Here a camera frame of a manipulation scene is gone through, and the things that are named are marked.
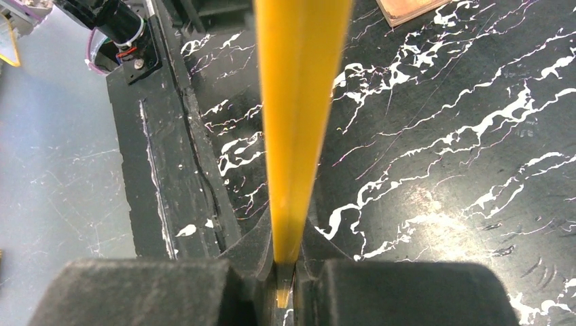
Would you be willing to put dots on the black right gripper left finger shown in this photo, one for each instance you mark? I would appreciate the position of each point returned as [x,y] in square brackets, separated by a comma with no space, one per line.
[235,288]

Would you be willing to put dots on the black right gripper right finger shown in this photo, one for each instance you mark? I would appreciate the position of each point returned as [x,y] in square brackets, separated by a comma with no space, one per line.
[333,289]

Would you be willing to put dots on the yellow-framed whiteboard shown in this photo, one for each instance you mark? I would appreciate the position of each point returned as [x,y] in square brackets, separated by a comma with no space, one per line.
[299,47]

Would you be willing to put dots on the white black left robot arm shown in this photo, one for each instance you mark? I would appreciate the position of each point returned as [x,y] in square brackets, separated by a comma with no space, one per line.
[132,29]

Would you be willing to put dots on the plywood board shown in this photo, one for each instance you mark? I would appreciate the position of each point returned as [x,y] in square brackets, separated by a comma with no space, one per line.
[397,12]

